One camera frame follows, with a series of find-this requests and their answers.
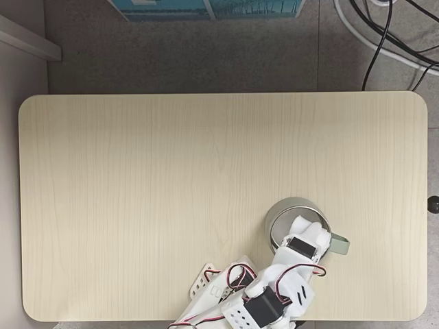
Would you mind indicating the white shelf ledge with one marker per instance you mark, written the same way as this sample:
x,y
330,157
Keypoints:
x,y
31,39

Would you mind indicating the teal printed box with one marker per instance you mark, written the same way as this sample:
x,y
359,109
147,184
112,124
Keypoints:
x,y
161,8
254,7

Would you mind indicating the black round knob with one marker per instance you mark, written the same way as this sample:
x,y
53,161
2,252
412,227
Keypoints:
x,y
434,204

